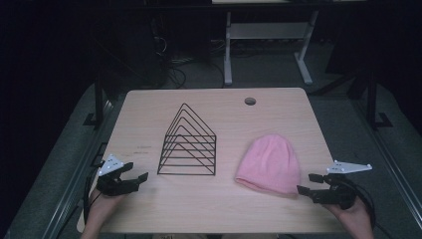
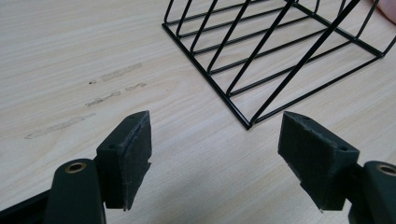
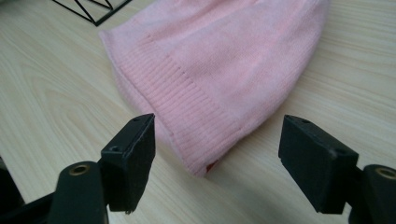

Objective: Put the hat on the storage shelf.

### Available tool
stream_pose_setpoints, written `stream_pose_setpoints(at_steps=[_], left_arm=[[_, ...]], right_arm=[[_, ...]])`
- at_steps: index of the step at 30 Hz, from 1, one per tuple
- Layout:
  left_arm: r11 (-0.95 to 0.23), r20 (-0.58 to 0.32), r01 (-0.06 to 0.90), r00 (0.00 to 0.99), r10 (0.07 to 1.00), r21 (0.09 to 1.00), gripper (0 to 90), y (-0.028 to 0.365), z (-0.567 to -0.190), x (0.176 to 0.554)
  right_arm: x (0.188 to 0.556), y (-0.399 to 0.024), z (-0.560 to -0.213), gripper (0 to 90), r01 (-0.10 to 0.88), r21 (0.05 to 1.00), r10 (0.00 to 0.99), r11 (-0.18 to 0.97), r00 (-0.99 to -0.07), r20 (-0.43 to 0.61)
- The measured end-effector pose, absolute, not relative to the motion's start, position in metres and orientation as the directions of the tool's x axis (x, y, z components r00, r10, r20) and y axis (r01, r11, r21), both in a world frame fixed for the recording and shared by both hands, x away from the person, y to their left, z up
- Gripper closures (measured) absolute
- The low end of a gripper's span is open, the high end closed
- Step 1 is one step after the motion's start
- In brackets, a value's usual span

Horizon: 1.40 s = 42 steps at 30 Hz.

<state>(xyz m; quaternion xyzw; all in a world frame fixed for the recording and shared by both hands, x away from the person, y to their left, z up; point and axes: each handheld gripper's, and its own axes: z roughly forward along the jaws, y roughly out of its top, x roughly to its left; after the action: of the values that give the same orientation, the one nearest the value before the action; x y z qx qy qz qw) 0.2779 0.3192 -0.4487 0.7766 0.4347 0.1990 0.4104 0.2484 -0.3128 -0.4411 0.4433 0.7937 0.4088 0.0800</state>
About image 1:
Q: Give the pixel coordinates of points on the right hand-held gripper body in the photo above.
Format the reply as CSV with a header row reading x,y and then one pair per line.
x,y
335,195

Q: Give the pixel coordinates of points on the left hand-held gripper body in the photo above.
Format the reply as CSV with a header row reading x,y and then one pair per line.
x,y
114,187

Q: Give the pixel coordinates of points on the pink knit beanie hat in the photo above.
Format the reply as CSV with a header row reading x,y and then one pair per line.
x,y
270,164

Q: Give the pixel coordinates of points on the person's left hand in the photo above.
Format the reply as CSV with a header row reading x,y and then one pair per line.
x,y
104,209

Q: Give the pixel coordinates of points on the person's right hand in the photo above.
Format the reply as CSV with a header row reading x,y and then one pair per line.
x,y
353,217

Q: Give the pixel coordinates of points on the black metal stand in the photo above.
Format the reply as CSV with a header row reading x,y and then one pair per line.
x,y
372,99
98,99

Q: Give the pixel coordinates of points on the grey metal rail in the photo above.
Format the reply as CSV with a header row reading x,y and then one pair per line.
x,y
76,179
391,156

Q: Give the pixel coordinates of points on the white metal table frame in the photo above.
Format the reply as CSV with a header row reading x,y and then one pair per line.
x,y
265,30

